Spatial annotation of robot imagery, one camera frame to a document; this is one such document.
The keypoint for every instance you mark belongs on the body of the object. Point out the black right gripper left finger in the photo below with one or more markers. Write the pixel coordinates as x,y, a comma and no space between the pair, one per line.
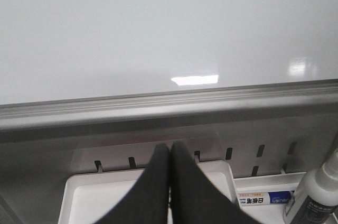
147,200

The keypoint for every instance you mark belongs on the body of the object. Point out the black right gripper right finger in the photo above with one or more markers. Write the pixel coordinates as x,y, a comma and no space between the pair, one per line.
194,199

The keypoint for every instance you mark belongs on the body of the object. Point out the white plastic tray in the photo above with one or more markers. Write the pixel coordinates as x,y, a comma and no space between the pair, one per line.
272,213
87,197

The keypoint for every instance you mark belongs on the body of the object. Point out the blue white marker box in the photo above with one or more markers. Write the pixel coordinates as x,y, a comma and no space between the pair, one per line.
264,198

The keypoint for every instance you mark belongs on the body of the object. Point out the white spray bottle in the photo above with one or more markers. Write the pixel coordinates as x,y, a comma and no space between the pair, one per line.
315,198

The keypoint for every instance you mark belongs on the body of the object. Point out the white whiteboard with grey frame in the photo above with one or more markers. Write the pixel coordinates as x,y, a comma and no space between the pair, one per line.
69,64

